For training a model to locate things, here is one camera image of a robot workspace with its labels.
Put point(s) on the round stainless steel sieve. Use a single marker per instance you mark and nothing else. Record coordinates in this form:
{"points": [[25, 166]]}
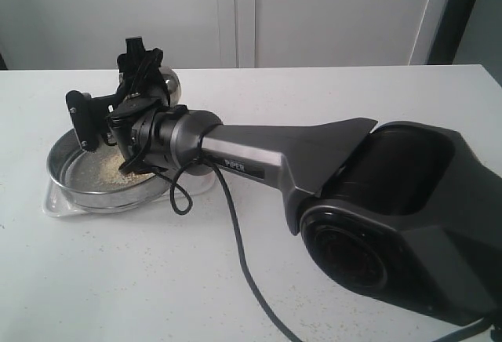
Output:
{"points": [[74, 171]]}

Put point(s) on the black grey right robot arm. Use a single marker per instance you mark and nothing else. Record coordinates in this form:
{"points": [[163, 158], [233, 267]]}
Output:
{"points": [[403, 213]]}

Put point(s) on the yellow millet grains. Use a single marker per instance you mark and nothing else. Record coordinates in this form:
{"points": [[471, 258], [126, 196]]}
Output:
{"points": [[109, 176]]}

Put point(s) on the white plastic tray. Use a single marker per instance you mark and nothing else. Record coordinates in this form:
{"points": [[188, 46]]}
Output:
{"points": [[54, 203]]}

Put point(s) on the dark vertical post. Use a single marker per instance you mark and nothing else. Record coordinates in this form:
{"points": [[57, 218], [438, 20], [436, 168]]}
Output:
{"points": [[450, 32]]}

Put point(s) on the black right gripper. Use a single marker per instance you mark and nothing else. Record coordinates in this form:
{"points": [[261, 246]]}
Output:
{"points": [[126, 117]]}

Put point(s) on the stainless steel cup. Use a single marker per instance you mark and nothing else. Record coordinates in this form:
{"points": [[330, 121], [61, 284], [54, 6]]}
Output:
{"points": [[172, 84]]}

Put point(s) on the white cabinet doors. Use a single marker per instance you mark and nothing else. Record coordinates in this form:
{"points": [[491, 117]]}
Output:
{"points": [[89, 34]]}

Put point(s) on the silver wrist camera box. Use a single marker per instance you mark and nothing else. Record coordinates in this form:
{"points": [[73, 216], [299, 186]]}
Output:
{"points": [[79, 106]]}

